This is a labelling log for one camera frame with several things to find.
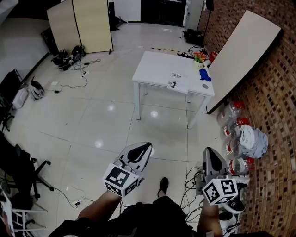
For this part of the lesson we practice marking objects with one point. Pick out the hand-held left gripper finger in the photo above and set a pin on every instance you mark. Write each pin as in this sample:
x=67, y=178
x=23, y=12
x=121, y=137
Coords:
x=125, y=154
x=144, y=159

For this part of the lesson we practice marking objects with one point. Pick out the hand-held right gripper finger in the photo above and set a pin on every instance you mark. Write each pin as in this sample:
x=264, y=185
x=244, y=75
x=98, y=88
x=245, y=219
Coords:
x=219, y=165
x=205, y=164

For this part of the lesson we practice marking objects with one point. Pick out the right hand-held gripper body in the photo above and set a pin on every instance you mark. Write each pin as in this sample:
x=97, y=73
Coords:
x=219, y=191

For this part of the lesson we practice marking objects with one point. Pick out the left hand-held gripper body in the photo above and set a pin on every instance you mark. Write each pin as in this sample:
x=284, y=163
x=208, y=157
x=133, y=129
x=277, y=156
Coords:
x=120, y=179

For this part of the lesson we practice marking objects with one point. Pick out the magazine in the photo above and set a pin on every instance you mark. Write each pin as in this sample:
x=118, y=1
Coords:
x=179, y=79

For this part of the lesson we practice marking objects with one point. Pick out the person's left forearm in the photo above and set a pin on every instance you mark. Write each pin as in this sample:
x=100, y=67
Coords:
x=101, y=206

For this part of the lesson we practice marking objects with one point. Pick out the person's right forearm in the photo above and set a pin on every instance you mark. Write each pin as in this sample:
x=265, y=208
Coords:
x=209, y=217

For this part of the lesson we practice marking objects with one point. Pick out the white black sneaker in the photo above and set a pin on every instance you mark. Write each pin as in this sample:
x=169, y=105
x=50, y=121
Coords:
x=234, y=206

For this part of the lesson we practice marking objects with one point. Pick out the white round device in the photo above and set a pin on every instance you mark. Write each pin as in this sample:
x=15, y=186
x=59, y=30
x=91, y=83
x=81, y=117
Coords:
x=227, y=220

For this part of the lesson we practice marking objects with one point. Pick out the person's black shoe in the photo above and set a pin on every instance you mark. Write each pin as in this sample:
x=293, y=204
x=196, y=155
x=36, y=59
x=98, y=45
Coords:
x=163, y=186

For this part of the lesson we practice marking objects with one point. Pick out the pile of pale clothes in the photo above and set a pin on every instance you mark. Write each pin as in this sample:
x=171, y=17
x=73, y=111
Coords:
x=254, y=141

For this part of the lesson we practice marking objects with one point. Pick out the person's clothing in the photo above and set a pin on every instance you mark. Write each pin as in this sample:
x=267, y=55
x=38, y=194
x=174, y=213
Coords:
x=150, y=220

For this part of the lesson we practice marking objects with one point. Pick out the white table leg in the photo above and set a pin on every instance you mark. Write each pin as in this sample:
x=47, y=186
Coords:
x=137, y=101
x=145, y=89
x=188, y=97
x=195, y=113

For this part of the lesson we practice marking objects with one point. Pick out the grey round disc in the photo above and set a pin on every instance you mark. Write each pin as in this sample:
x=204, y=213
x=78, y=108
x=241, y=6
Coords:
x=205, y=86

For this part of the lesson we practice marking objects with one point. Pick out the white power strip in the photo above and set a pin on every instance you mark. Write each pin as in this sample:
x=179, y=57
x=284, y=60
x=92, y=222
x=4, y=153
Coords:
x=85, y=74

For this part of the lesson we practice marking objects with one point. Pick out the blue cloth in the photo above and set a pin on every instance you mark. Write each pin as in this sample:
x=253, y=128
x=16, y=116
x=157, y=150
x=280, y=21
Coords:
x=204, y=75

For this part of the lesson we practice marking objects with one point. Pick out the white flat box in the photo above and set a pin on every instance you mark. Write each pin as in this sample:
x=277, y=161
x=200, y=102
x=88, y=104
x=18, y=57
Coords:
x=55, y=83

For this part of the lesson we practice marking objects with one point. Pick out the black office chair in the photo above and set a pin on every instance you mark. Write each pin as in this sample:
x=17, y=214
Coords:
x=18, y=169

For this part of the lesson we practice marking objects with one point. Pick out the potted artificial flowers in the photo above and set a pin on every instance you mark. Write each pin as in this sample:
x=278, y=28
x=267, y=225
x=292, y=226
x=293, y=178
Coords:
x=199, y=60

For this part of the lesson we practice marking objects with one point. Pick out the red bag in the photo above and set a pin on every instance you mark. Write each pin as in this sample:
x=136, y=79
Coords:
x=213, y=56

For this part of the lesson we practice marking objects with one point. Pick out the white and black headset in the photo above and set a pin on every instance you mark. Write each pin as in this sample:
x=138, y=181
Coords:
x=36, y=90

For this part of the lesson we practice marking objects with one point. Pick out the white leaning board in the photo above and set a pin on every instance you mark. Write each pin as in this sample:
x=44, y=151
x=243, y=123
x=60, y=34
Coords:
x=242, y=58

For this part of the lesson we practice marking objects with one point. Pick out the black backpack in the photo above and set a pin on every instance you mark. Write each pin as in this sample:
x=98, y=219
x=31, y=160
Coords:
x=76, y=52
x=62, y=59

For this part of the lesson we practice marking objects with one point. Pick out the white plastic box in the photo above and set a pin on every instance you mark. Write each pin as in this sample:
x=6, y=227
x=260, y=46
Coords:
x=20, y=98

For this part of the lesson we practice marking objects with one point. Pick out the black equipment bag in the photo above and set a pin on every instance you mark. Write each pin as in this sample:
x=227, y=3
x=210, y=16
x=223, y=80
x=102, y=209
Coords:
x=193, y=37

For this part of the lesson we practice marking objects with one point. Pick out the beige folding screen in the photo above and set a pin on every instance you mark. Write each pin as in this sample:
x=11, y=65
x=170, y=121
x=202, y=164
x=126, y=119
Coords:
x=92, y=25

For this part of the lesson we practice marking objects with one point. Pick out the black rack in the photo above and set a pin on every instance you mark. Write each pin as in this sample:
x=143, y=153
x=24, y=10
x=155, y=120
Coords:
x=8, y=85

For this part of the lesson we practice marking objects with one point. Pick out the dark double door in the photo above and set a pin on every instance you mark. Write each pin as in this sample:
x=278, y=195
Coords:
x=162, y=11

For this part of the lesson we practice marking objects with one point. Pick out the black stand with panel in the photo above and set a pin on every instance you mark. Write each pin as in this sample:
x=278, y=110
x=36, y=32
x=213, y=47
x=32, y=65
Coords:
x=210, y=4

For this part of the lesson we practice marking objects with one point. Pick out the white chair frame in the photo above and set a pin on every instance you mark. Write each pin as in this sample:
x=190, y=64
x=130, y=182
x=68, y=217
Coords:
x=20, y=210

